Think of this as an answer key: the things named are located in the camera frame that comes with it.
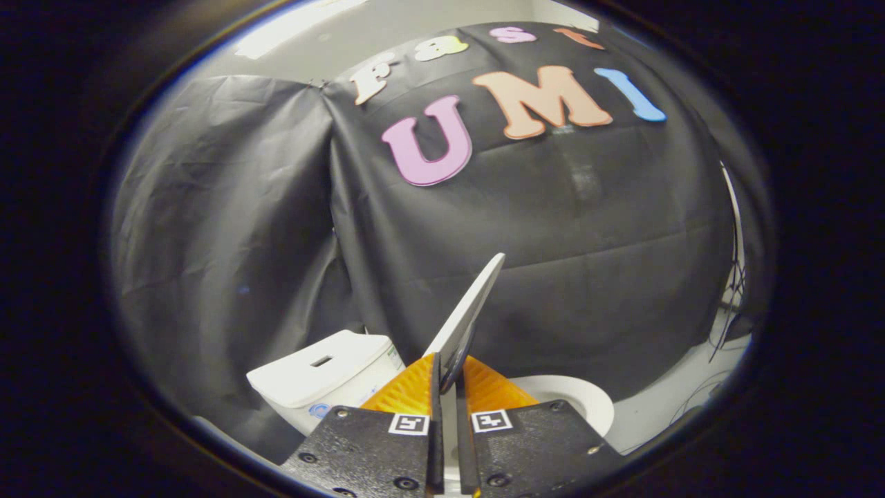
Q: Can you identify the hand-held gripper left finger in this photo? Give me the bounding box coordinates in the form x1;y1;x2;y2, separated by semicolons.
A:
280;353;445;497

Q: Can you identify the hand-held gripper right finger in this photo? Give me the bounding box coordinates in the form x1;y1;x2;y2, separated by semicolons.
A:
455;356;626;497

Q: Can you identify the white toilet lid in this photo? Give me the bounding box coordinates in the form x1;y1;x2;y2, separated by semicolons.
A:
423;252;506;395

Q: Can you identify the white toilet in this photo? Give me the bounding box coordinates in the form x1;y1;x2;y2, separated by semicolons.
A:
247;330;615;488

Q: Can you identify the black backdrop cloth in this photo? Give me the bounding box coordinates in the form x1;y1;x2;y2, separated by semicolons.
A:
111;21;768;464

